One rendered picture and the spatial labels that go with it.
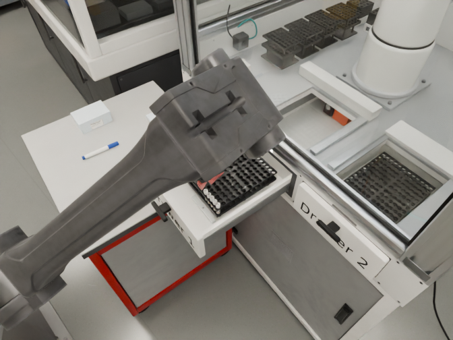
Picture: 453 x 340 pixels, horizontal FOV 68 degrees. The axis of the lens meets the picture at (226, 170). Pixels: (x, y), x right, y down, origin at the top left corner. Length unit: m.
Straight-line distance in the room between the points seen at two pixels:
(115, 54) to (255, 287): 1.27
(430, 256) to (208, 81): 0.64
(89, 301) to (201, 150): 1.67
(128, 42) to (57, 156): 0.56
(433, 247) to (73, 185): 1.06
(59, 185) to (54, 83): 1.97
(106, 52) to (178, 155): 1.30
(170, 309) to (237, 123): 1.54
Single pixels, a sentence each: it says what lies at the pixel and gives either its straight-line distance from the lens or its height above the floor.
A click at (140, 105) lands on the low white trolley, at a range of 1.48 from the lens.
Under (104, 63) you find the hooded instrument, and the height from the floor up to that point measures 0.87.
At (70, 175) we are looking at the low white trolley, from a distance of 1.30.
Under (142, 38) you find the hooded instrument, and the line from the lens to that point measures 1.60.
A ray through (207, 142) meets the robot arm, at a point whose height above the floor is 1.49.
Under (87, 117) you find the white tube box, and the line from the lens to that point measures 1.41.
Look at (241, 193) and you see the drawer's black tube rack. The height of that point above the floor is 0.90.
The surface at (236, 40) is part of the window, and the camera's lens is 0.98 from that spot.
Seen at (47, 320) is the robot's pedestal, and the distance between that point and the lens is 1.93.
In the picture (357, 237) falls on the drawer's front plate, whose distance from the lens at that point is 0.91.
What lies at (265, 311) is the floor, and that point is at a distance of 1.76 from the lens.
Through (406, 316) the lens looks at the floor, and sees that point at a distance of 1.94.
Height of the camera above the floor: 1.68
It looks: 51 degrees down
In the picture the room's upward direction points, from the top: 1 degrees counter-clockwise
